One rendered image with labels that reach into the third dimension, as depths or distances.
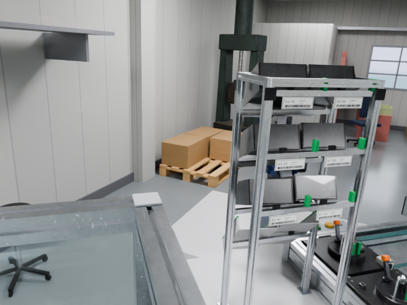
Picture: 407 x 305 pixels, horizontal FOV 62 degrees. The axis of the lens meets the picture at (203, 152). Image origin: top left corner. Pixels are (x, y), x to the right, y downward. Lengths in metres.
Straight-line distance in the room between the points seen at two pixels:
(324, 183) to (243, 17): 5.06
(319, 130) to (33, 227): 0.81
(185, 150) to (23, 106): 2.13
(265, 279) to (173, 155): 3.39
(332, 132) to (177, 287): 0.83
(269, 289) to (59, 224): 1.11
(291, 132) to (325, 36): 7.12
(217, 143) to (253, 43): 1.79
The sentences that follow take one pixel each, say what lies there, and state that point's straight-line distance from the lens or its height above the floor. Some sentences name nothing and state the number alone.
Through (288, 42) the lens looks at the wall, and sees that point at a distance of 8.15.
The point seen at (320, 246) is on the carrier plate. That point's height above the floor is 0.97.
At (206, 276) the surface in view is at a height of 0.86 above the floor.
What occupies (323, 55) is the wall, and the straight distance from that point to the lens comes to 8.04.
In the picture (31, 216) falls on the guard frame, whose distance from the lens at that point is 0.39.
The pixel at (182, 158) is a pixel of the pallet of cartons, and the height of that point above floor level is 0.30.
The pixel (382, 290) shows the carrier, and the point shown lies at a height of 0.99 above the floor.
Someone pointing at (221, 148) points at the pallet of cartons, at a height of 0.34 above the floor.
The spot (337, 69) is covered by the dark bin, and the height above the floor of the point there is 1.68.
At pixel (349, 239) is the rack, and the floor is 1.19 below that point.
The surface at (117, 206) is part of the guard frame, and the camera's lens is 0.39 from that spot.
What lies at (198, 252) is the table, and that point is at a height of 0.86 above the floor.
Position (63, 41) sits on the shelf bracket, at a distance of 3.23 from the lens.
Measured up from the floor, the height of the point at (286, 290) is 0.86.
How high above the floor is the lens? 1.72
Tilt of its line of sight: 17 degrees down
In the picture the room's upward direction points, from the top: 3 degrees clockwise
